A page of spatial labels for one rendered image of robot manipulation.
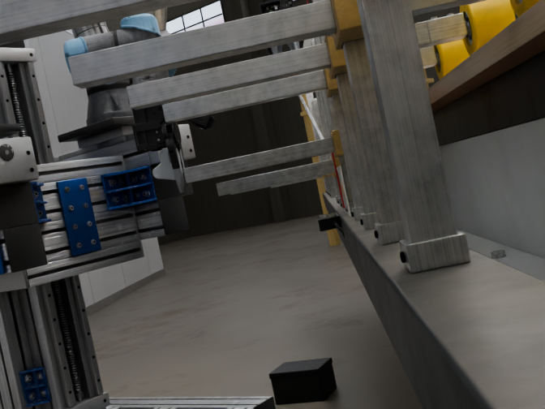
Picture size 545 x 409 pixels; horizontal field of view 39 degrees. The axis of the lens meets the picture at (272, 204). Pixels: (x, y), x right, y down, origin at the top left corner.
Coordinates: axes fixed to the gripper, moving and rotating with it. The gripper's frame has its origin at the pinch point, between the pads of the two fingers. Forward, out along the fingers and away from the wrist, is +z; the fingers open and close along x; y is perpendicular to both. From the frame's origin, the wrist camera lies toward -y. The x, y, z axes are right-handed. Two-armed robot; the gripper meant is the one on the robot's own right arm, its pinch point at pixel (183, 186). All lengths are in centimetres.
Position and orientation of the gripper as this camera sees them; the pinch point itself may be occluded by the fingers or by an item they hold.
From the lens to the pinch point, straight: 157.8
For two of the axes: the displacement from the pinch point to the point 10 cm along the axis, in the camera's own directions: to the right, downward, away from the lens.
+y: -9.8, 2.0, 0.6
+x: -0.5, 0.3, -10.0
